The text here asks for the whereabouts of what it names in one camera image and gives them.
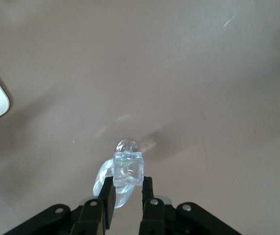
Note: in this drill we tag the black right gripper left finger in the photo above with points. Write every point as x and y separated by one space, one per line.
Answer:
93 215

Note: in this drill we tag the clear stemmed wine glass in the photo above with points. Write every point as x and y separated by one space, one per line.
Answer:
100 178

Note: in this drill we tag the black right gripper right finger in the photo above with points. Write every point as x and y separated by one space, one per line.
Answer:
152 218

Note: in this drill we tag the brown table cover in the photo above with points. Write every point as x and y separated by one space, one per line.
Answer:
154 73

